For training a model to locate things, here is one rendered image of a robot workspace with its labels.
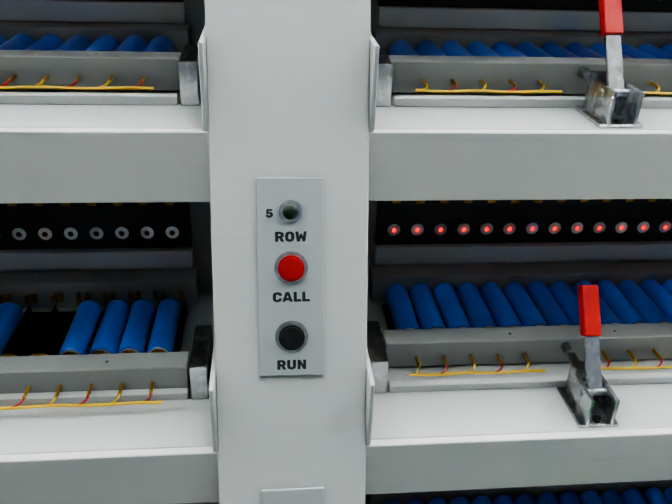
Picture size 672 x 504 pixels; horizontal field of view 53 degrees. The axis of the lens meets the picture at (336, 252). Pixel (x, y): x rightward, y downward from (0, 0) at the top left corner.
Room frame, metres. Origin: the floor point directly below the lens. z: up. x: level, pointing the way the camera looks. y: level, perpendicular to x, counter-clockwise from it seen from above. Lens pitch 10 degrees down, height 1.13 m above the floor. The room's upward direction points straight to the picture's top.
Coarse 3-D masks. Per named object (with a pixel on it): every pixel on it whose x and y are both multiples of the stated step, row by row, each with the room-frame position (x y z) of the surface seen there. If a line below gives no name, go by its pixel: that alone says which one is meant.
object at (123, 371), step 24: (0, 360) 0.44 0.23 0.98; (24, 360) 0.44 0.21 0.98; (48, 360) 0.44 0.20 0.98; (72, 360) 0.44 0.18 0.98; (96, 360) 0.44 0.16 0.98; (120, 360) 0.45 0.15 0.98; (144, 360) 0.45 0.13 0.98; (168, 360) 0.45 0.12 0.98; (0, 384) 0.43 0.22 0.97; (24, 384) 0.43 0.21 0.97; (48, 384) 0.44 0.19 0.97; (72, 384) 0.44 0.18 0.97; (96, 384) 0.44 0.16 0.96; (120, 384) 0.44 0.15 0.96; (144, 384) 0.44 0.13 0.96; (168, 384) 0.44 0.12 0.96; (0, 408) 0.42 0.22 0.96; (24, 408) 0.42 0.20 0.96
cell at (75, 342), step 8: (80, 304) 0.52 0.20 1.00; (88, 304) 0.52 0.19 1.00; (96, 304) 0.52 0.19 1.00; (80, 312) 0.51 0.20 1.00; (88, 312) 0.51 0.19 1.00; (96, 312) 0.51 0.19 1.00; (80, 320) 0.49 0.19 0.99; (88, 320) 0.50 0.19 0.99; (96, 320) 0.51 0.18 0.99; (72, 328) 0.49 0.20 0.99; (80, 328) 0.49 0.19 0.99; (88, 328) 0.49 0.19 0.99; (72, 336) 0.48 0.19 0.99; (80, 336) 0.48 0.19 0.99; (88, 336) 0.48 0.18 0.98; (64, 344) 0.47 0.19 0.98; (72, 344) 0.47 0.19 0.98; (80, 344) 0.47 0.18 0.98; (88, 344) 0.48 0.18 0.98; (80, 352) 0.46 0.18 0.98
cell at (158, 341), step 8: (160, 304) 0.52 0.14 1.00; (168, 304) 0.52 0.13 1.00; (176, 304) 0.52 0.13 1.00; (160, 312) 0.51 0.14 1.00; (168, 312) 0.51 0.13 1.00; (176, 312) 0.52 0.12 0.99; (160, 320) 0.50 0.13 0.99; (168, 320) 0.50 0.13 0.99; (176, 320) 0.51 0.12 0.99; (160, 328) 0.49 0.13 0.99; (168, 328) 0.49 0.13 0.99; (176, 328) 0.50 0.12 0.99; (152, 336) 0.48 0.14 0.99; (160, 336) 0.48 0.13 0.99; (168, 336) 0.48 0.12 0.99; (152, 344) 0.47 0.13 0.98; (160, 344) 0.47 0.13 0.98; (168, 344) 0.47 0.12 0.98
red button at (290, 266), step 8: (288, 256) 0.40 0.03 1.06; (296, 256) 0.40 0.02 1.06; (280, 264) 0.40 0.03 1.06; (288, 264) 0.40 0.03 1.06; (296, 264) 0.40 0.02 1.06; (280, 272) 0.40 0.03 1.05; (288, 272) 0.40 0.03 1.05; (296, 272) 0.40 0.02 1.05; (288, 280) 0.40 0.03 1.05; (296, 280) 0.40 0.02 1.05
